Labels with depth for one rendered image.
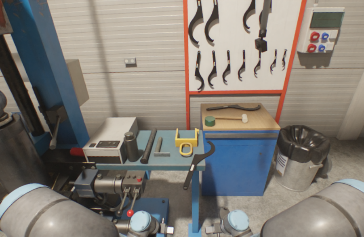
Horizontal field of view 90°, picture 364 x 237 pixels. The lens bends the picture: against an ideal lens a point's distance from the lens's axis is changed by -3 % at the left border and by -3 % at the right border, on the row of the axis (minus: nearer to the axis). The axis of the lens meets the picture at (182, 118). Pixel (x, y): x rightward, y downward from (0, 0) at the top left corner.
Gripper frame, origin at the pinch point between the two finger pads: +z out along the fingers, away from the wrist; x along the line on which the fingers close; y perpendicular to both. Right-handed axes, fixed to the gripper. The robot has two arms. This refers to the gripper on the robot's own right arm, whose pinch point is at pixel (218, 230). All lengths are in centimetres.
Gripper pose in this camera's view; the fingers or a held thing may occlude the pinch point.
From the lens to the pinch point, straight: 131.9
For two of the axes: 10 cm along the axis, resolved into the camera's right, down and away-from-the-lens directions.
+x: 9.9, 0.0, 1.7
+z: -1.3, 6.2, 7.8
